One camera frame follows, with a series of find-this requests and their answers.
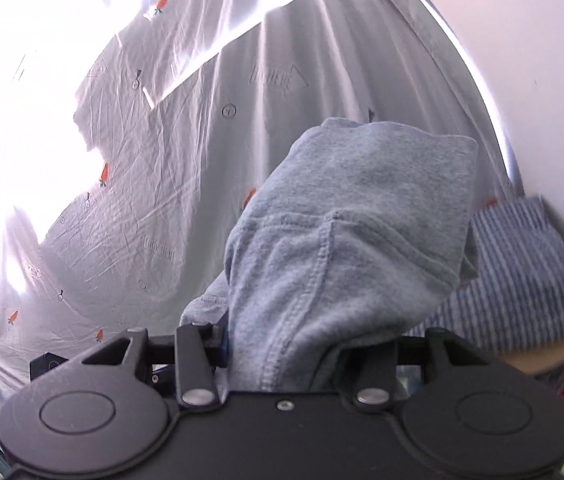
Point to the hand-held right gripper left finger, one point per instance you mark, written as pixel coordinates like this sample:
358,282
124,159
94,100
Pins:
221,347

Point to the grey zip hoodie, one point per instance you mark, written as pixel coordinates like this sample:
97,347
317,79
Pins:
352,240

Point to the stack of folded clothes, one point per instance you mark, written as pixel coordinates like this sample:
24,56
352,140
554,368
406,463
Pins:
517,280

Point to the grey carrot print curtain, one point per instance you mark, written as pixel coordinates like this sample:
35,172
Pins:
202,170

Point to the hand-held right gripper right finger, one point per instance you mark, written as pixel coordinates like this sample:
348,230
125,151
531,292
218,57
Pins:
382,365

